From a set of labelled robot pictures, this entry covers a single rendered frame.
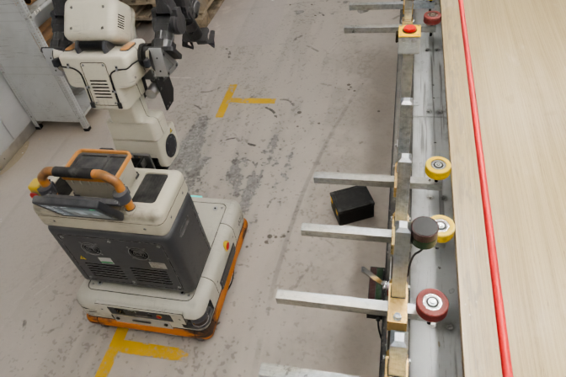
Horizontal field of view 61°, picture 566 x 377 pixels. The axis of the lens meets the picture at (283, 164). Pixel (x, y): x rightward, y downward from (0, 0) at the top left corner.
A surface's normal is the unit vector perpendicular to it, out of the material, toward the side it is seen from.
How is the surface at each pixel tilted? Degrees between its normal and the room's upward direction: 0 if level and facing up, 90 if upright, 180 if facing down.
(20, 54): 90
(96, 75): 82
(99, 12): 47
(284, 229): 0
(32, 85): 90
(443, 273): 0
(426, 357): 0
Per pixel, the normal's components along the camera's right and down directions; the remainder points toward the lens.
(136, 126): -0.22, 0.59
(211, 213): -0.13, -0.71
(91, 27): -0.23, 0.04
